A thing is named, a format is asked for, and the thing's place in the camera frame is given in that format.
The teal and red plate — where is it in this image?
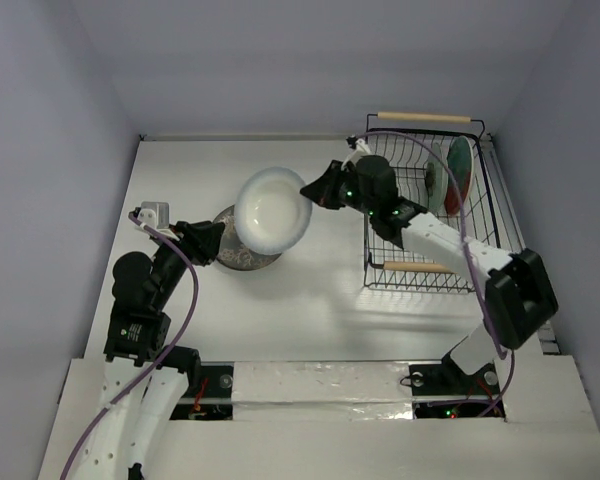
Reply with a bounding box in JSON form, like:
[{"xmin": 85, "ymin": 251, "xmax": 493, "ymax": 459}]
[{"xmin": 444, "ymin": 136, "xmax": 475, "ymax": 216}]

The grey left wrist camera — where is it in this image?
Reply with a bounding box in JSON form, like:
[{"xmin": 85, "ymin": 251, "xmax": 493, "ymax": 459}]
[{"xmin": 135, "ymin": 201, "xmax": 170, "ymax": 231}]

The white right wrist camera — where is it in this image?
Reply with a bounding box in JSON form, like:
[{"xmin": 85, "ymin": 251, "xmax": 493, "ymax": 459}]
[{"xmin": 342, "ymin": 136, "xmax": 372, "ymax": 170}]

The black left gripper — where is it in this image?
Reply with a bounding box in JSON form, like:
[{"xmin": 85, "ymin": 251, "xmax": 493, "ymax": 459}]
[{"xmin": 151, "ymin": 218, "xmax": 223, "ymax": 306}]

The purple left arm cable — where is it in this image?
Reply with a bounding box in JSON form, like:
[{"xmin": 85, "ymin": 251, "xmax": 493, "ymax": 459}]
[{"xmin": 57, "ymin": 211, "xmax": 201, "ymax": 480}]

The teal green plate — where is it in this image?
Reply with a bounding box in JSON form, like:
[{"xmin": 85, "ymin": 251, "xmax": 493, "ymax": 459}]
[{"xmin": 425, "ymin": 143, "xmax": 449, "ymax": 214}]

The dark reindeer plate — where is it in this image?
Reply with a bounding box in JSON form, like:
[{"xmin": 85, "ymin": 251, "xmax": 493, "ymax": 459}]
[{"xmin": 214, "ymin": 205, "xmax": 280, "ymax": 271}]

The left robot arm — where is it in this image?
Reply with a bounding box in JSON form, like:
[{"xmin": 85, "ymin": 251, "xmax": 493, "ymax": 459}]
[{"xmin": 60, "ymin": 209, "xmax": 225, "ymax": 479}]

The black wire dish rack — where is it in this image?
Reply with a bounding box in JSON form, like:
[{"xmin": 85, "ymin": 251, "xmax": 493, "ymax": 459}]
[{"xmin": 362, "ymin": 112, "xmax": 501, "ymax": 294}]

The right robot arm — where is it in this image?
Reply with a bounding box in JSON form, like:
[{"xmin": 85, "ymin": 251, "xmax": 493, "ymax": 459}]
[{"xmin": 300, "ymin": 155, "xmax": 558, "ymax": 392}]

